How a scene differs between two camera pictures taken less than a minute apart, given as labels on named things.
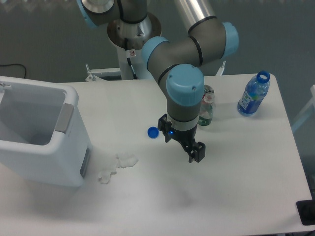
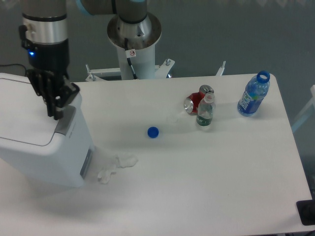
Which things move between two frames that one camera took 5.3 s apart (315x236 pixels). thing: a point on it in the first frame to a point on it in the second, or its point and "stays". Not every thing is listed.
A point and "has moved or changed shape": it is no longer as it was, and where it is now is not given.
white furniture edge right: (306, 112) stays
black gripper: (169, 132) to (44, 60)
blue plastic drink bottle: (256, 89) stays
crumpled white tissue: (121, 160) stays
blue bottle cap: (153, 132) stays
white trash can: (43, 141) has moved or changed shape
